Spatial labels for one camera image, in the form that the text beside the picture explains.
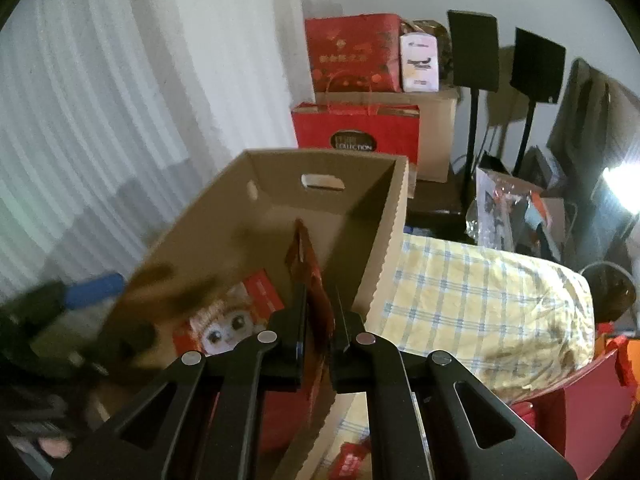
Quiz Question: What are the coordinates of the red gift box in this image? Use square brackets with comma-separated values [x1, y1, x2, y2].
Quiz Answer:
[305, 12, 403, 93]

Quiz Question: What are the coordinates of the dark wooden cabinet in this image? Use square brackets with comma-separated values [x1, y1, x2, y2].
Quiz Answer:
[406, 162, 476, 241]

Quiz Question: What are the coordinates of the white curtain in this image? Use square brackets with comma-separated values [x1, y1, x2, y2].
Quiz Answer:
[0, 0, 321, 321]

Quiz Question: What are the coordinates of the large closed cardboard box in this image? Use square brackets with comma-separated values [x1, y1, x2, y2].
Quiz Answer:
[315, 87, 458, 183]

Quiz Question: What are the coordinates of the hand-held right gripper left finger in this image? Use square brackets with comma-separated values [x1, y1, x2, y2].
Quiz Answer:
[50, 285, 308, 480]

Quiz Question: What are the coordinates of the small red packet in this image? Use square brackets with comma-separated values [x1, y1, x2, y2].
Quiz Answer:
[327, 441, 372, 480]

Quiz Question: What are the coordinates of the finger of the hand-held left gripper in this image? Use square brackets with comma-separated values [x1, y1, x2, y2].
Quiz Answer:
[10, 272, 126, 322]

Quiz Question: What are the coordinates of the red paper bag with handles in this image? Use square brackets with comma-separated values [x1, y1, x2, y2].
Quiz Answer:
[291, 72, 420, 163]

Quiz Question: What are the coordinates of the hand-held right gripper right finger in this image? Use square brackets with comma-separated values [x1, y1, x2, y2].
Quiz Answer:
[330, 285, 576, 480]

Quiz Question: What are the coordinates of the red foil packet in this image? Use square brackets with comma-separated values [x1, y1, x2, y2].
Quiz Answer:
[284, 219, 337, 396]

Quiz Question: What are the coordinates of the red cartoon printed bag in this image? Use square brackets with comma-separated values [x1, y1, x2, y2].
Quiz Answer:
[172, 269, 328, 480]

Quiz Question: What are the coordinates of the dark round object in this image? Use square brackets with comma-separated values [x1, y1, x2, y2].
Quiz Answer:
[580, 261, 638, 325]

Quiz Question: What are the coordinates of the clear plastic bag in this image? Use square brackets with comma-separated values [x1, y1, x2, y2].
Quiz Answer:
[465, 167, 542, 252]

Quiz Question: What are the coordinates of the black speaker on stand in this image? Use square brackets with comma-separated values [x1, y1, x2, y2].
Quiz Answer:
[510, 27, 567, 176]
[446, 9, 501, 211]

